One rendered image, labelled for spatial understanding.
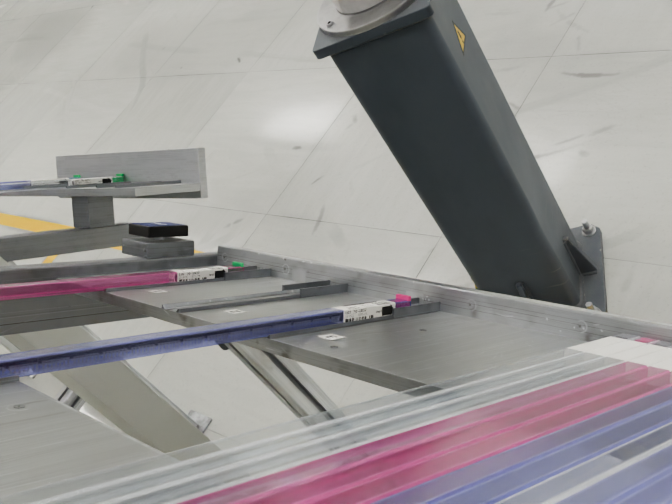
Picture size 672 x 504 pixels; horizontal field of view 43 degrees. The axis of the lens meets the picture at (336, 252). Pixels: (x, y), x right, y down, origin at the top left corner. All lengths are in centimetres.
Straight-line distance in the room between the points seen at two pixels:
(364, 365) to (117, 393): 73
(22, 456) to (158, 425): 90
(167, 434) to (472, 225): 60
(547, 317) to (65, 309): 46
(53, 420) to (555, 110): 176
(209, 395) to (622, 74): 120
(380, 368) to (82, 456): 21
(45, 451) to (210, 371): 165
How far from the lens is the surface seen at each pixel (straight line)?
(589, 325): 66
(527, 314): 68
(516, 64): 228
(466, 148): 134
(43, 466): 37
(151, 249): 90
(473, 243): 149
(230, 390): 195
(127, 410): 124
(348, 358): 55
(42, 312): 85
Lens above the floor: 123
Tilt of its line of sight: 37 degrees down
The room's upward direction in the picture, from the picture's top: 37 degrees counter-clockwise
